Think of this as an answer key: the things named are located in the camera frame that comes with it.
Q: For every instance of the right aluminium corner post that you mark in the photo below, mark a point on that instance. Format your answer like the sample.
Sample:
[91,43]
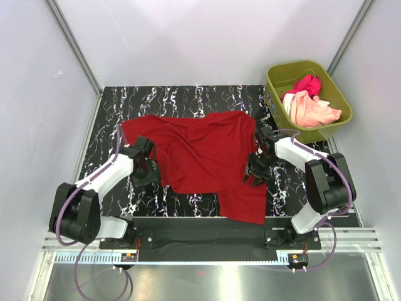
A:
[352,31]

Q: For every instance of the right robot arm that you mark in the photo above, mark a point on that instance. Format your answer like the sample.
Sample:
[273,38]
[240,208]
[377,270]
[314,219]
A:
[329,186]

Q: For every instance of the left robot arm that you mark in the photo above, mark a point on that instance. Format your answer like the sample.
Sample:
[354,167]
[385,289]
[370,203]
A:
[76,217]

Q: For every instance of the olive green plastic bin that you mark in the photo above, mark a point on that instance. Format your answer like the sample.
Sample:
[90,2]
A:
[281,79]

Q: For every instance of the aluminium corner post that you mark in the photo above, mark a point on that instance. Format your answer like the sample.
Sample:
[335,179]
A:
[352,31]
[68,35]

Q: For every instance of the black marble pattern mat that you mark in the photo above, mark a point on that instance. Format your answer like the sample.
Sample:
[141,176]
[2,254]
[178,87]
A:
[285,194]

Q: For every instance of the red t-shirt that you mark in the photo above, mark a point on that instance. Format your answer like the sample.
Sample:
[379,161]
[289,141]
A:
[206,155]

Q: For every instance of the pink peach t-shirt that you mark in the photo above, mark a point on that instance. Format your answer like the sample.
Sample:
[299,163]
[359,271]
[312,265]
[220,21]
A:
[309,112]

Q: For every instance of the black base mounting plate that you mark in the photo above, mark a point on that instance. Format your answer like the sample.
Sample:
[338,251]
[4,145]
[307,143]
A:
[210,235]

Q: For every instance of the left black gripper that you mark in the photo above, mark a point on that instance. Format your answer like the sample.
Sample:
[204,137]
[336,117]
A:
[150,179]

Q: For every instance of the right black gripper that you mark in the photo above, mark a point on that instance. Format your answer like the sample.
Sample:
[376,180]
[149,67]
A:
[260,176]

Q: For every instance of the white slotted cable duct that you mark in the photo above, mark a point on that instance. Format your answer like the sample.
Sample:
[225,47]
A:
[148,257]

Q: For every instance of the left aluminium corner post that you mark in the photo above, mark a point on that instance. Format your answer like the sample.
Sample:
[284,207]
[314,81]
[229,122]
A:
[68,35]

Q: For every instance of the magenta t-shirt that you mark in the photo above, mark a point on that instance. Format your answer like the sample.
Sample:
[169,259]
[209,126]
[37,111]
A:
[308,83]

